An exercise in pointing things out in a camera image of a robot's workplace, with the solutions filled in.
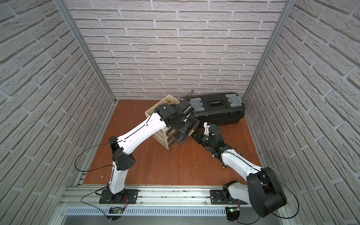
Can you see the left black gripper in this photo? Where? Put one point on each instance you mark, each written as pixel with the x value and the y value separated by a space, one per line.
pixel 183 131

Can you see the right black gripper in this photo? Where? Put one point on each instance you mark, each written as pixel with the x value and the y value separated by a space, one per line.
pixel 200 134

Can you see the transparent grey top drawer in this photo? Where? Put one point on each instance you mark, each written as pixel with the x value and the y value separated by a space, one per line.
pixel 181 135

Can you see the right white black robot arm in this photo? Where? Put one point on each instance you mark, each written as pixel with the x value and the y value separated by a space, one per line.
pixel 263 191

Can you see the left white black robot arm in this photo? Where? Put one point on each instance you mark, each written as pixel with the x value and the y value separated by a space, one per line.
pixel 123 146

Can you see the black plastic toolbox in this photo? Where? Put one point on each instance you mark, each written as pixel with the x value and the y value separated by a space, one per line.
pixel 218 109

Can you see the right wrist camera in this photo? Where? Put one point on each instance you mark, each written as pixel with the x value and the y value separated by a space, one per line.
pixel 209 129

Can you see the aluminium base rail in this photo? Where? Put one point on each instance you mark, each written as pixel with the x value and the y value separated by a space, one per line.
pixel 150 200

